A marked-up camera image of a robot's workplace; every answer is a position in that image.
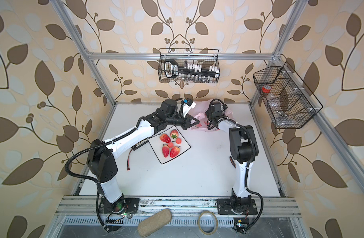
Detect black wire basket back wall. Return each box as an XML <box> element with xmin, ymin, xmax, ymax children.
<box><xmin>158</xmin><ymin>48</ymin><xmax>221</xmax><ymax>84</ymax></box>

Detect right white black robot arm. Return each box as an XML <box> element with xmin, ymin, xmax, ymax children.
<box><xmin>205</xmin><ymin>99</ymin><xmax>259</xmax><ymax>214</ymax></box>

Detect pink plastic bag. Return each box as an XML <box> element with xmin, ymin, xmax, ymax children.
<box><xmin>189</xmin><ymin>100</ymin><xmax>220</xmax><ymax>132</ymax></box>

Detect black connector board with wires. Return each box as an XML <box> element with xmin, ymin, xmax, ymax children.
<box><xmin>126</xmin><ymin>137</ymin><xmax>150</xmax><ymax>171</ymax></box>

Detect orange black pliers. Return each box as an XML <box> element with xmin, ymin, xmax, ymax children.
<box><xmin>229</xmin><ymin>156</ymin><xmax>236</xmax><ymax>168</ymax></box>

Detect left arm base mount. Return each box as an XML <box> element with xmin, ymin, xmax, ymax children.
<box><xmin>98</xmin><ymin>196</ymin><xmax>140</xmax><ymax>214</ymax></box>

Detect white square plate black rim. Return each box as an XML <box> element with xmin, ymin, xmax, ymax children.
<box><xmin>149</xmin><ymin>126</ymin><xmax>191</xmax><ymax>165</ymax></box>

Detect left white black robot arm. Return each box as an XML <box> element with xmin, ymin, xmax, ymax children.
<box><xmin>64</xmin><ymin>98</ymin><xmax>199</xmax><ymax>206</ymax></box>

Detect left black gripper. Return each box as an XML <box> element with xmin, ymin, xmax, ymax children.
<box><xmin>164</xmin><ymin>111</ymin><xmax>201</xmax><ymax>130</ymax></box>

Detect clear tape roll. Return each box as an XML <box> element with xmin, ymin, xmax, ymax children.
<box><xmin>197</xmin><ymin>210</ymin><xmax>219</xmax><ymax>236</ymax></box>

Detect red fake strawberry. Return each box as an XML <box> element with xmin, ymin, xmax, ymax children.
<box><xmin>170</xmin><ymin>130</ymin><xmax>179</xmax><ymax>139</ymax></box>
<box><xmin>160</xmin><ymin>133</ymin><xmax>171</xmax><ymax>143</ymax></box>
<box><xmin>162</xmin><ymin>145</ymin><xmax>170</xmax><ymax>158</ymax></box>
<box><xmin>170</xmin><ymin>146</ymin><xmax>181</xmax><ymax>158</ymax></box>

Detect black socket set tool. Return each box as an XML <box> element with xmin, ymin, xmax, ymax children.
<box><xmin>163</xmin><ymin>59</ymin><xmax>220</xmax><ymax>79</ymax></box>

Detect black wire basket wall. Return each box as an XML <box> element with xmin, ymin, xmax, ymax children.
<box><xmin>158</xmin><ymin>48</ymin><xmax>221</xmax><ymax>84</ymax></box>
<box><xmin>253</xmin><ymin>62</ymin><xmax>323</xmax><ymax>129</ymax></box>

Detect black wire basket right wall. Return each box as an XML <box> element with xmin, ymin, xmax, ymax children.
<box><xmin>253</xmin><ymin>62</ymin><xmax>323</xmax><ymax>129</ymax></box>

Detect beige oval sponge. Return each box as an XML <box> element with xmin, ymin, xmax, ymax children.
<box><xmin>137</xmin><ymin>208</ymin><xmax>172</xmax><ymax>238</ymax></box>

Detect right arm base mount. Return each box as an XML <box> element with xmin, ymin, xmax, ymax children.
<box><xmin>216</xmin><ymin>197</ymin><xmax>258</xmax><ymax>215</ymax></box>

